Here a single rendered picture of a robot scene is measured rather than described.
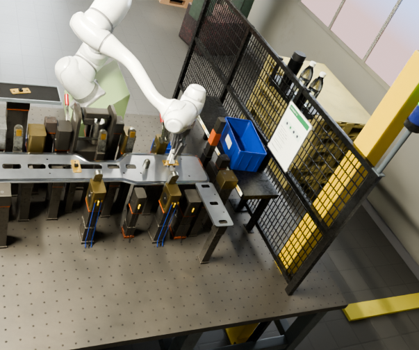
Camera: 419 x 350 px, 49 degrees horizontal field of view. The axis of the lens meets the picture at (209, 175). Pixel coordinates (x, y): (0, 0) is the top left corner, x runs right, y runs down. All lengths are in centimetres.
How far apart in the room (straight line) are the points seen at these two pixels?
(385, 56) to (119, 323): 353
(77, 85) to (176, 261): 114
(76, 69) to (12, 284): 122
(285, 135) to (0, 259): 147
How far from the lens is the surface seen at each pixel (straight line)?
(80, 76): 271
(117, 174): 220
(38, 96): 231
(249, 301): 234
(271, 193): 242
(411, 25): 457
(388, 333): 378
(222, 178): 232
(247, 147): 264
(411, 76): 194
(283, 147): 241
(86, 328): 203
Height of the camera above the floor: 244
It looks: 37 degrees down
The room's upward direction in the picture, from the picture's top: 24 degrees clockwise
